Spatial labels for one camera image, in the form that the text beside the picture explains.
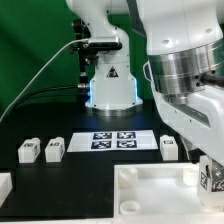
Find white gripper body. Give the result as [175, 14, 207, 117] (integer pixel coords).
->
[143, 63, 224, 168]

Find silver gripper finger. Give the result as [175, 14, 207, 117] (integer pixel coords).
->
[181, 137, 203, 164]
[211, 161, 224, 182]

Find white square tabletop tray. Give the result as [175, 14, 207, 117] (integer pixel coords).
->
[114, 163, 224, 224]

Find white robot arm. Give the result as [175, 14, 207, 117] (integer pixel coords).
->
[66, 0, 224, 166]

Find white sheet with markers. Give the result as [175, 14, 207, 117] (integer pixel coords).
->
[68, 130, 158, 152]

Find white cable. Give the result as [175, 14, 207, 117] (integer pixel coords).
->
[0, 38, 88, 123]

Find black cables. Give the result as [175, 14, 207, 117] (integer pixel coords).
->
[13, 84, 91, 109]

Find white obstacle wall left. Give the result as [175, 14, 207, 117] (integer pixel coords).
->
[0, 173, 12, 208]

